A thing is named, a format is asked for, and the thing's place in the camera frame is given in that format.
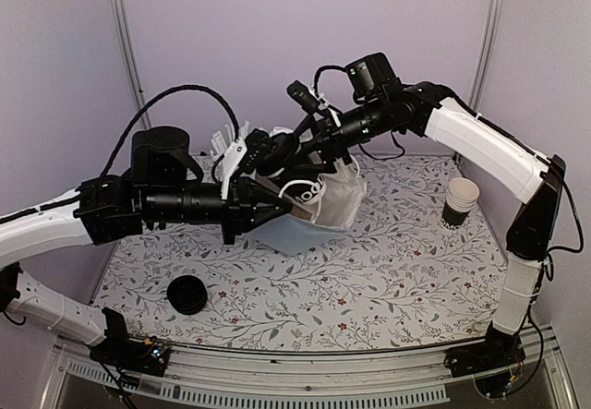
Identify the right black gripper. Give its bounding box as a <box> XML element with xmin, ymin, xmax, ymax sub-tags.
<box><xmin>282</xmin><ymin>96</ymin><xmax>391</xmax><ymax>173</ymax></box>

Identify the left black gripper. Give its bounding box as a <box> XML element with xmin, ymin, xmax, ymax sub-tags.
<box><xmin>144</xmin><ymin>179</ymin><xmax>294</xmax><ymax>246</ymax></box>

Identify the light blue paper bag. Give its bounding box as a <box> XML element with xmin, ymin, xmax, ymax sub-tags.
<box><xmin>253</xmin><ymin>159</ymin><xmax>367</xmax><ymax>255</ymax></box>

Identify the stack of black lids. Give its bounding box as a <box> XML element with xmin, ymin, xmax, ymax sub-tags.
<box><xmin>166</xmin><ymin>275</ymin><xmax>208</xmax><ymax>316</ymax></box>

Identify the stack of paper cups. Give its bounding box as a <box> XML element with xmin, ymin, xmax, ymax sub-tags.
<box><xmin>440</xmin><ymin>177</ymin><xmax>480</xmax><ymax>230</ymax></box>

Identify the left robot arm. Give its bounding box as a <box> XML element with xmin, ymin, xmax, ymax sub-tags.
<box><xmin>1</xmin><ymin>126</ymin><xmax>292</xmax><ymax>367</ymax></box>

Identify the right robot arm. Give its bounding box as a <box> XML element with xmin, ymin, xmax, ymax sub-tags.
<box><xmin>286</xmin><ymin>53</ymin><xmax>571</xmax><ymax>375</ymax></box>

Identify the black lidded coffee cup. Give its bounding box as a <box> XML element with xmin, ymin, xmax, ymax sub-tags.
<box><xmin>256</xmin><ymin>132</ymin><xmax>325</xmax><ymax>205</ymax></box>

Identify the bundle of wrapped straws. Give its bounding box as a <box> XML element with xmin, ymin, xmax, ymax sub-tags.
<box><xmin>210</xmin><ymin>121</ymin><xmax>250</xmax><ymax>160</ymax></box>

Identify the floral table mat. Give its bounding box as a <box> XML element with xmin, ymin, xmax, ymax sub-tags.
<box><xmin>93</xmin><ymin>156</ymin><xmax>506</xmax><ymax>352</ymax></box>

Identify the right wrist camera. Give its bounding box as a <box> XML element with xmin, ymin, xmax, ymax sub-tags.
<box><xmin>286</xmin><ymin>80</ymin><xmax>342</xmax><ymax>127</ymax></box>

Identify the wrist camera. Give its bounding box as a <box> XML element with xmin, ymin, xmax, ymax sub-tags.
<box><xmin>221</xmin><ymin>129</ymin><xmax>274</xmax><ymax>200</ymax></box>
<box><xmin>286</xmin><ymin>80</ymin><xmax>342</xmax><ymax>127</ymax></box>

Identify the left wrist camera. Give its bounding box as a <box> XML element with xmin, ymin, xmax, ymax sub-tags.
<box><xmin>221</xmin><ymin>129</ymin><xmax>274</xmax><ymax>200</ymax></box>

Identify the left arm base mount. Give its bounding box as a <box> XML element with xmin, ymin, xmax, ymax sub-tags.
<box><xmin>90</xmin><ymin>337</ymin><xmax>170</xmax><ymax>377</ymax></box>

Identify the right aluminium frame post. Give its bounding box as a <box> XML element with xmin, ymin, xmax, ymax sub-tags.
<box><xmin>468</xmin><ymin>0</ymin><xmax>503</xmax><ymax>112</ymax></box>

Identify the aluminium frame post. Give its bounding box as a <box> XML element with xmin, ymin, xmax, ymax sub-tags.
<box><xmin>468</xmin><ymin>0</ymin><xmax>503</xmax><ymax>112</ymax></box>
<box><xmin>110</xmin><ymin>0</ymin><xmax>145</xmax><ymax>109</ymax></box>

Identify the front aluminium rail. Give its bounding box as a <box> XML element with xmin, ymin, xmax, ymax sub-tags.
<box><xmin>44</xmin><ymin>333</ymin><xmax>577</xmax><ymax>408</ymax></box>

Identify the left aluminium frame post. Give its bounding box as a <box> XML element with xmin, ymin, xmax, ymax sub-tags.
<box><xmin>110</xmin><ymin>0</ymin><xmax>145</xmax><ymax>109</ymax></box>

